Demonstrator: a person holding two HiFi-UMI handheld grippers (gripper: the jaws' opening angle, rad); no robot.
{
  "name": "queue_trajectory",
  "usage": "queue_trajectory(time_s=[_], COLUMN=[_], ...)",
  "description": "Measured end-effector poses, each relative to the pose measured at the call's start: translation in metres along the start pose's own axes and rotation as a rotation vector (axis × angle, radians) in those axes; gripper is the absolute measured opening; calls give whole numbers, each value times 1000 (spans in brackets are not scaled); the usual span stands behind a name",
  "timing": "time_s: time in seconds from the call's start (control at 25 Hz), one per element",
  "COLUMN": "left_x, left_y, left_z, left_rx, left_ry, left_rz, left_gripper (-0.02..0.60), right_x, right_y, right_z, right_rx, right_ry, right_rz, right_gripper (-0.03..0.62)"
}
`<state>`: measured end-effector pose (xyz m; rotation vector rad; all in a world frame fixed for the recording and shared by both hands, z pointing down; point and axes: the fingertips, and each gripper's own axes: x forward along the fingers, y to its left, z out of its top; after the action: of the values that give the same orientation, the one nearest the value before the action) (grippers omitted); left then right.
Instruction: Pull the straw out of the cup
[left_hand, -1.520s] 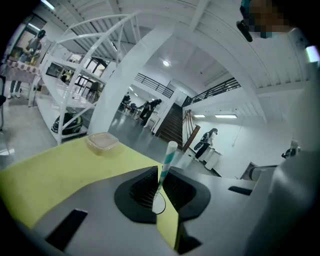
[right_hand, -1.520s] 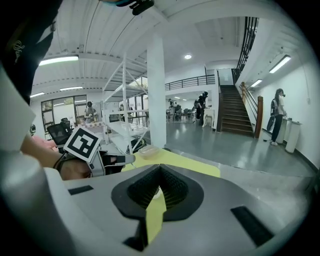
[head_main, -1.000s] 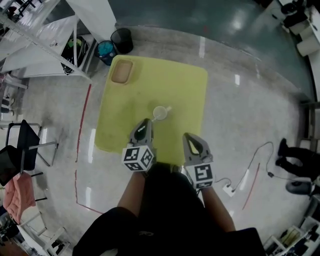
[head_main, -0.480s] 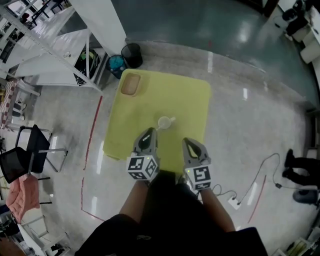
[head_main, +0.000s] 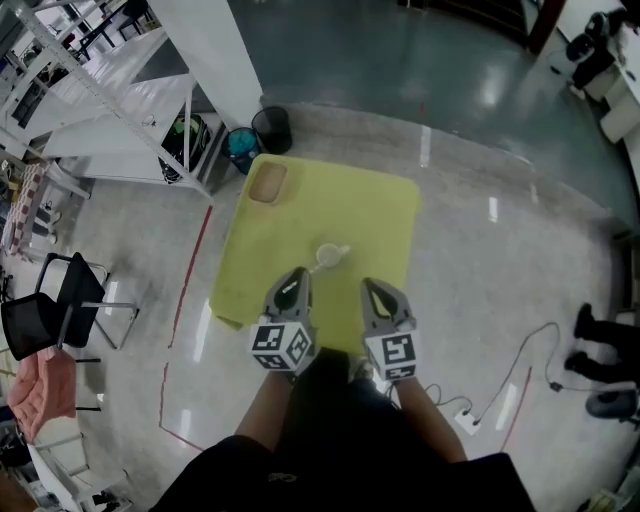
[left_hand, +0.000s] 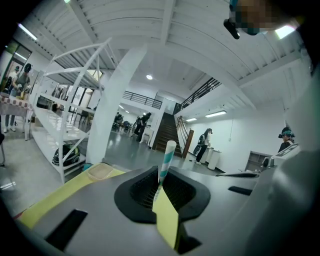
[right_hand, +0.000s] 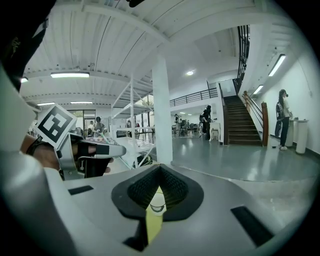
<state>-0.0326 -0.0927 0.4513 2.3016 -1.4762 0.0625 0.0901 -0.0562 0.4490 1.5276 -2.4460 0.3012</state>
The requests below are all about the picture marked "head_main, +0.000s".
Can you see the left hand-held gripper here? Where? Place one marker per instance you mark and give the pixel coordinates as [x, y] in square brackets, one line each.
[280, 347]

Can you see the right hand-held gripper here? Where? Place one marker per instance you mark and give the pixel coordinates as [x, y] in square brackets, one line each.
[395, 352]

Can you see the white cup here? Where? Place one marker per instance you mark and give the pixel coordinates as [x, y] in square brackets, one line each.
[328, 255]

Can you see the person's left forearm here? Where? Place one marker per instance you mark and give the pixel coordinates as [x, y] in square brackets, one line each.
[265, 415]

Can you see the person's right forearm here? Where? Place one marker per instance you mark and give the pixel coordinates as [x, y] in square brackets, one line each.
[430, 425]

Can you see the yellow-green cloth covered table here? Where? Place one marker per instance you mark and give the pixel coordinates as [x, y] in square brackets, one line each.
[340, 210]

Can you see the brown plastic tray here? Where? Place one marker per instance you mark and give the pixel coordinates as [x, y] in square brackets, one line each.
[267, 184]

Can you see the white power strip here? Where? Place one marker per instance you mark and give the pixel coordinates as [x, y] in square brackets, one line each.
[467, 421]

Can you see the blue waste bin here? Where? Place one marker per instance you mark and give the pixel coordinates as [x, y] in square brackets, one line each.
[241, 150]

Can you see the person's black clothing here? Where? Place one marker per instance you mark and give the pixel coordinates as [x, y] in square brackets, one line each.
[345, 465]

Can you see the black mesh waste bin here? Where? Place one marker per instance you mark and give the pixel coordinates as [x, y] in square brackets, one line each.
[272, 132]

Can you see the black and green backpack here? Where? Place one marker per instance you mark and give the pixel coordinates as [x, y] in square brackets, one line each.
[185, 150]

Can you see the black mesh chair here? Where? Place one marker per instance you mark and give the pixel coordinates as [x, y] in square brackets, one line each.
[75, 305]

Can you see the black swivel chair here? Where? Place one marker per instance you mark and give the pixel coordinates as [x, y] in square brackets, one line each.
[612, 405]
[592, 50]

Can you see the white metal shelving rack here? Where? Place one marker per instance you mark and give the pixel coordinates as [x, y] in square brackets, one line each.
[100, 110]

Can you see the pink checked table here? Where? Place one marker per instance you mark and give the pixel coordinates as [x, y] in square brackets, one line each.
[25, 210]

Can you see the white desk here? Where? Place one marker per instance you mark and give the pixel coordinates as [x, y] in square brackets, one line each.
[620, 100]

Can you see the brown wooden door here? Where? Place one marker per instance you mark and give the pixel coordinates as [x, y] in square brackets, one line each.
[545, 22]

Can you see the black metal chair frame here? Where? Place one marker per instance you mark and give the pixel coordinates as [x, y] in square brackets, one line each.
[90, 409]

